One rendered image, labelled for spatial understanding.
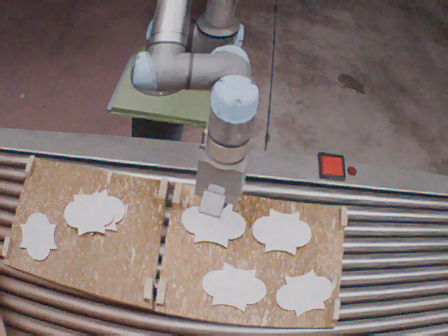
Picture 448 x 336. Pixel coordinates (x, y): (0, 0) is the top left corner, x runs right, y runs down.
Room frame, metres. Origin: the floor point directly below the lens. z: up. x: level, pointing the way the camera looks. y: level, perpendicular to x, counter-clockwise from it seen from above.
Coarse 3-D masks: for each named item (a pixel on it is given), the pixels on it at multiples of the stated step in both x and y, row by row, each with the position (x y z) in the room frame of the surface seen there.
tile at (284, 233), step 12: (264, 216) 0.69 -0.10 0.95; (276, 216) 0.70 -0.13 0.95; (288, 216) 0.70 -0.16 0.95; (252, 228) 0.66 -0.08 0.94; (264, 228) 0.66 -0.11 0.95; (276, 228) 0.67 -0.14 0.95; (288, 228) 0.67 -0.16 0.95; (300, 228) 0.67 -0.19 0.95; (264, 240) 0.63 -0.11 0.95; (276, 240) 0.63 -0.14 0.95; (288, 240) 0.64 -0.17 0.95; (300, 240) 0.64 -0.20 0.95; (288, 252) 0.61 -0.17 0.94
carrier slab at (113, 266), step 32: (32, 192) 0.63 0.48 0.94; (64, 192) 0.65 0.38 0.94; (128, 192) 0.70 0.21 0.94; (64, 224) 0.56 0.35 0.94; (128, 224) 0.61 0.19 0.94; (160, 224) 0.63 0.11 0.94; (64, 256) 0.47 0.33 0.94; (96, 256) 0.50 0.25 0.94; (128, 256) 0.53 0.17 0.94; (96, 288) 0.42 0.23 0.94; (128, 288) 0.44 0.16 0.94
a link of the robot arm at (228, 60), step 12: (228, 48) 0.79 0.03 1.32; (204, 60) 0.74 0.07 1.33; (216, 60) 0.75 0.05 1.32; (228, 60) 0.75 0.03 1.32; (240, 60) 0.76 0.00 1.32; (192, 72) 0.72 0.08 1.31; (204, 72) 0.72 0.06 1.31; (216, 72) 0.72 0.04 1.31; (228, 72) 0.72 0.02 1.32; (240, 72) 0.72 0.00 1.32; (192, 84) 0.71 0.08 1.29; (204, 84) 0.71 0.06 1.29
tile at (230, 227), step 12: (228, 204) 0.71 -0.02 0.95; (192, 216) 0.66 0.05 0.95; (204, 216) 0.67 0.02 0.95; (228, 216) 0.68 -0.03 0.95; (240, 216) 0.68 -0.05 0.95; (192, 228) 0.63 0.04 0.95; (204, 228) 0.64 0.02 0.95; (216, 228) 0.64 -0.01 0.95; (228, 228) 0.65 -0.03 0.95; (240, 228) 0.65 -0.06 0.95; (204, 240) 0.61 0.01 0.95; (216, 240) 0.61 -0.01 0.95; (228, 240) 0.62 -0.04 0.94
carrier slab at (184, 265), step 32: (192, 192) 0.73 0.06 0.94; (320, 224) 0.70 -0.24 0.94; (192, 256) 0.57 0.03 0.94; (224, 256) 0.58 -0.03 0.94; (256, 256) 0.59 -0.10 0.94; (288, 256) 0.60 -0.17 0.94; (320, 256) 0.61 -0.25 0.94; (192, 288) 0.48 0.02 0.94; (224, 320) 0.41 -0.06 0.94; (256, 320) 0.42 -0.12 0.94; (288, 320) 0.42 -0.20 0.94; (320, 320) 0.43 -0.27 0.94
